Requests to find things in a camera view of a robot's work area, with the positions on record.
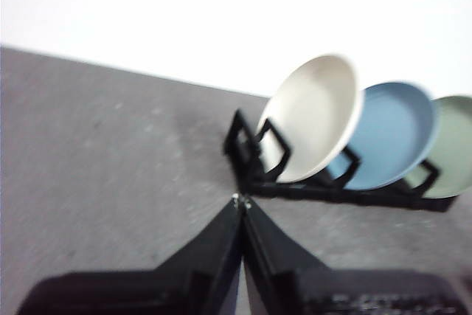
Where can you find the blue round plate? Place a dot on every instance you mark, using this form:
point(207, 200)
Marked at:
point(391, 134)

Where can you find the green round plate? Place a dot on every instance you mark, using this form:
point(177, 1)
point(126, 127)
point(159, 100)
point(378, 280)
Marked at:
point(453, 145)

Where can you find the black plate rack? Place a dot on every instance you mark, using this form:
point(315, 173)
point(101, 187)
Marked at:
point(295, 192)

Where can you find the cream yellow round plate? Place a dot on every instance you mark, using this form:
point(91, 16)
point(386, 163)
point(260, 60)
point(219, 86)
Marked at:
point(313, 116)

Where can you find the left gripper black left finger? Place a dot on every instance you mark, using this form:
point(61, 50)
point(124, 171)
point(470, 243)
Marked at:
point(155, 293)

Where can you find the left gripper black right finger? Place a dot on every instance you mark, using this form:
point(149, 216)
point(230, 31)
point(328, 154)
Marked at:
point(313, 293)

